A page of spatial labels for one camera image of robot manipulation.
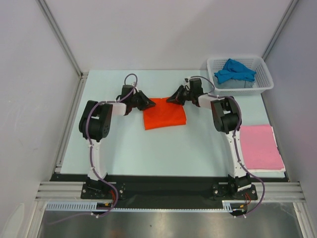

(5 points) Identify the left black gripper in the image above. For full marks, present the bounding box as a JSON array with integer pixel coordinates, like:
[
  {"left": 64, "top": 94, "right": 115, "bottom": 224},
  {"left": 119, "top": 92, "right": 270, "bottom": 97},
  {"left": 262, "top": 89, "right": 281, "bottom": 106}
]
[{"left": 129, "top": 90, "right": 156, "bottom": 111}]

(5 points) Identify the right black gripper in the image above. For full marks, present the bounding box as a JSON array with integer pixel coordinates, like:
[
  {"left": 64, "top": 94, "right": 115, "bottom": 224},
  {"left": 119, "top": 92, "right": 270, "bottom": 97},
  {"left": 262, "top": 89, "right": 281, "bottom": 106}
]
[{"left": 167, "top": 85, "right": 194, "bottom": 106}]

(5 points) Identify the orange t shirt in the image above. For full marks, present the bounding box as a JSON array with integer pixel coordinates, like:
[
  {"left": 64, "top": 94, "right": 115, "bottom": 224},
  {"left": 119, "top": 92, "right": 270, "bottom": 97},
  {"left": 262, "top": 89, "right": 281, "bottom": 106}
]
[{"left": 143, "top": 98, "right": 187, "bottom": 130}]

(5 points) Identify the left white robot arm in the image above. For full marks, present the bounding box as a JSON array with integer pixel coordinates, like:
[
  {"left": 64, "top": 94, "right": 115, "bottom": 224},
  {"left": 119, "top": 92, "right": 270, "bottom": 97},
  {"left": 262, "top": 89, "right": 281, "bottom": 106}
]
[{"left": 79, "top": 85, "right": 156, "bottom": 199}]

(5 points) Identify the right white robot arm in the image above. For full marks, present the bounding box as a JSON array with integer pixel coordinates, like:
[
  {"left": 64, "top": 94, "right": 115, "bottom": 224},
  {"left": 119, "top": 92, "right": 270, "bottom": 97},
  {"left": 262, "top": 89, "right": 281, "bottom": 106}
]
[{"left": 166, "top": 77, "right": 252, "bottom": 199}]

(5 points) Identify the grey t shirt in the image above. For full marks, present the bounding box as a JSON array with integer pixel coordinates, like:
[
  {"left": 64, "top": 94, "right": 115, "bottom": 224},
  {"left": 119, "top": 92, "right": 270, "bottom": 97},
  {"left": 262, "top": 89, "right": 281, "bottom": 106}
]
[{"left": 216, "top": 79, "right": 255, "bottom": 89}]

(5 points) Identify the blue t shirt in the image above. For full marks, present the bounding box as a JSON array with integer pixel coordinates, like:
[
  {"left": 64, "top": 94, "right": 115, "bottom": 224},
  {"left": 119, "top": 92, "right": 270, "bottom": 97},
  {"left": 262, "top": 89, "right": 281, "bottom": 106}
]
[{"left": 214, "top": 59, "right": 256, "bottom": 83}]

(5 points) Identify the white plastic basket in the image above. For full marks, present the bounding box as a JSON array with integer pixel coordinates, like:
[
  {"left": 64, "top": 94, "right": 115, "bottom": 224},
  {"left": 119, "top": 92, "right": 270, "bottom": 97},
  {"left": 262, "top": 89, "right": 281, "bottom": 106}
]
[{"left": 207, "top": 56, "right": 274, "bottom": 96}]

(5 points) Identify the pink folded t shirt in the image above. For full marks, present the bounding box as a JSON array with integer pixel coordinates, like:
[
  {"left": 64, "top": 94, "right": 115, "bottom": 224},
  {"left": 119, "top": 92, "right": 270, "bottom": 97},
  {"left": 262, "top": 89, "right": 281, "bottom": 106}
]
[{"left": 240, "top": 124, "right": 285, "bottom": 171}]

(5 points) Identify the white folded t shirt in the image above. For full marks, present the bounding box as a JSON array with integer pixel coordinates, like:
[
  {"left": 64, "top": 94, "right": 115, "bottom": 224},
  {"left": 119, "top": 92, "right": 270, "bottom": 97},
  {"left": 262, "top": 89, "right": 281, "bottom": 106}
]
[{"left": 248, "top": 169, "right": 286, "bottom": 179}]

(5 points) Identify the left corner aluminium post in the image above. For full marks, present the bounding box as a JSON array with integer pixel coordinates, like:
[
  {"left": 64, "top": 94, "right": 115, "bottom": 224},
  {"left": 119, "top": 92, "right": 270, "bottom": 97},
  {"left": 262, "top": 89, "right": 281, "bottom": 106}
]
[{"left": 37, "top": 0, "right": 86, "bottom": 79}]

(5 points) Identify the corner aluminium post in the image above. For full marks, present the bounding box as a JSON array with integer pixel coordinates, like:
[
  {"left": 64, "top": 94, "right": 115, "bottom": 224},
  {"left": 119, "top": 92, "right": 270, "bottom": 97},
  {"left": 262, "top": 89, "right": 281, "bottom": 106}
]
[
  {"left": 37, "top": 0, "right": 86, "bottom": 79},
  {"left": 262, "top": 0, "right": 300, "bottom": 61}
]

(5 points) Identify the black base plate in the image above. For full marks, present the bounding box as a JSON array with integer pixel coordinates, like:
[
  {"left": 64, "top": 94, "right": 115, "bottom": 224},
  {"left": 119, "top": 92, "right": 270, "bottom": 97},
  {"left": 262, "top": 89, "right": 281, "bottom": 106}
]
[{"left": 50, "top": 174, "right": 288, "bottom": 209}]

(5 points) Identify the white cable duct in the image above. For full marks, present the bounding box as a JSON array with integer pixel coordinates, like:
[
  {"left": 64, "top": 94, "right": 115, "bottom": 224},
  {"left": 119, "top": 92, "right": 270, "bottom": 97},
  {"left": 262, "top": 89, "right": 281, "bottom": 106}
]
[{"left": 44, "top": 199, "right": 248, "bottom": 213}]

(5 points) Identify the right corner aluminium post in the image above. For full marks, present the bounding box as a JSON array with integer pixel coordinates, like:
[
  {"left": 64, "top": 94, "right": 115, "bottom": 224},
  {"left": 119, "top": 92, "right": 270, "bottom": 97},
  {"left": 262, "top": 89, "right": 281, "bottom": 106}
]
[{"left": 262, "top": 0, "right": 300, "bottom": 61}]

